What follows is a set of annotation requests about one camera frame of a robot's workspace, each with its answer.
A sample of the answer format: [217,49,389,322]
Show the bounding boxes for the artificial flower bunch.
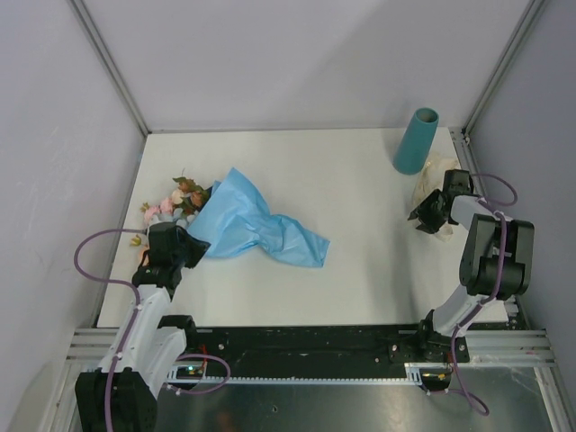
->
[130,176,212,266]

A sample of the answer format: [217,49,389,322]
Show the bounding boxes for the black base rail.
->
[176,323,468,383]

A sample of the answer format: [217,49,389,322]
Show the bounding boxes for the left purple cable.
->
[74,228,154,432]

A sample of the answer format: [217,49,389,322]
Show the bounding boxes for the teal conical vase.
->
[392,107,439,176]

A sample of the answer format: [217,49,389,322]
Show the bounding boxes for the blue wrapping paper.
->
[187,168,329,268]

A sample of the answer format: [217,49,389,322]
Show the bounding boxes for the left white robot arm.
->
[75,222,210,431]

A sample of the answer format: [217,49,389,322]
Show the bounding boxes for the aluminium frame rails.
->
[67,0,576,432]

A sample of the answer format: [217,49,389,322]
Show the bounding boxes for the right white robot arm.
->
[400,169,535,363]

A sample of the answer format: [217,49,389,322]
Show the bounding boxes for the cream printed ribbon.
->
[412,151,461,243]

